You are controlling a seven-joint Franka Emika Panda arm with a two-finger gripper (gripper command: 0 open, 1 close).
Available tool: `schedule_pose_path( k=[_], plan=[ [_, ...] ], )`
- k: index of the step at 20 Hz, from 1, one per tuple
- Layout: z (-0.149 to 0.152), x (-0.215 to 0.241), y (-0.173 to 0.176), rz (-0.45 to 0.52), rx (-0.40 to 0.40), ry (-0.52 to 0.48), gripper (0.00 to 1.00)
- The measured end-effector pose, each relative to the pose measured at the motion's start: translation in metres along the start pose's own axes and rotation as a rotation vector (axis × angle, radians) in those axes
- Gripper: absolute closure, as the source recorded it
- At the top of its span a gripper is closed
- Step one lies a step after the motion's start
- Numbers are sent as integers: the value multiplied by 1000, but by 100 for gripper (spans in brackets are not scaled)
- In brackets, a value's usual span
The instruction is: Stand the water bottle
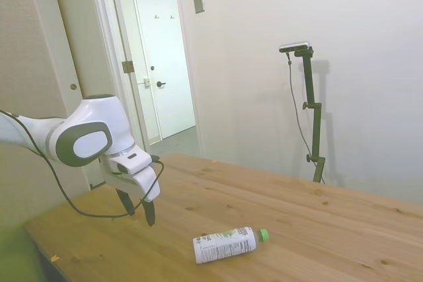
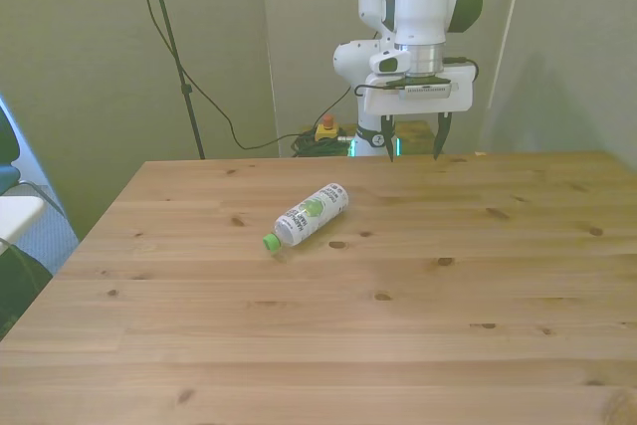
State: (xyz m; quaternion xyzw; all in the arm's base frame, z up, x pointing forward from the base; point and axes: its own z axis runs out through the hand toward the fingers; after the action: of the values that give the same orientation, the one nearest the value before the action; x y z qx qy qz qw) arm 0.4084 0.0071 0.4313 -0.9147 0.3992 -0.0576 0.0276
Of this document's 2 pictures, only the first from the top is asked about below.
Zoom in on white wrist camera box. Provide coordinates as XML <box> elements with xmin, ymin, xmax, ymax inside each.
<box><xmin>108</xmin><ymin>151</ymin><xmax>154</xmax><ymax>175</ymax></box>

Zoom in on grey camera on stand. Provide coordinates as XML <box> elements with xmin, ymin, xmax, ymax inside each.
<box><xmin>279</xmin><ymin>40</ymin><xmax>311</xmax><ymax>53</ymax></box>

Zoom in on white bottle with green cap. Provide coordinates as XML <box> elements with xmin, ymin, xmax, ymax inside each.
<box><xmin>192</xmin><ymin>226</ymin><xmax>270</xmax><ymax>265</ymax></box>

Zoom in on white hallway door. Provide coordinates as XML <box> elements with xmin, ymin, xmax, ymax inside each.
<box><xmin>130</xmin><ymin>0</ymin><xmax>196</xmax><ymax>141</ymax></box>

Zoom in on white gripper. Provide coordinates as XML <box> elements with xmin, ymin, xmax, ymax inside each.
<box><xmin>100</xmin><ymin>155</ymin><xmax>161</xmax><ymax>227</ymax></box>

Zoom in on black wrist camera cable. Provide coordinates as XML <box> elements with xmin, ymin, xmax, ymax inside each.
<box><xmin>0</xmin><ymin>109</ymin><xmax>165</xmax><ymax>219</ymax></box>

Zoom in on black jointed camera stand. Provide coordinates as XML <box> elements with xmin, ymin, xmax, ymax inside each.
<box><xmin>292</xmin><ymin>47</ymin><xmax>327</xmax><ymax>183</ymax></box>

